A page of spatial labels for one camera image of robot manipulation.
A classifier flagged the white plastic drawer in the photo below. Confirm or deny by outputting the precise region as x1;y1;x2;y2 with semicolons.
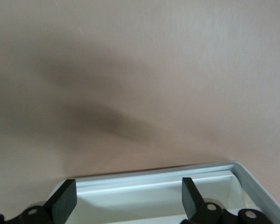
46;160;280;224

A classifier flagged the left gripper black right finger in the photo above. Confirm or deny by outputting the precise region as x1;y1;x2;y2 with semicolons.
180;177;274;224

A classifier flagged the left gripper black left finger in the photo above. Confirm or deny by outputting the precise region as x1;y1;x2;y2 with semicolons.
0;179;78;224

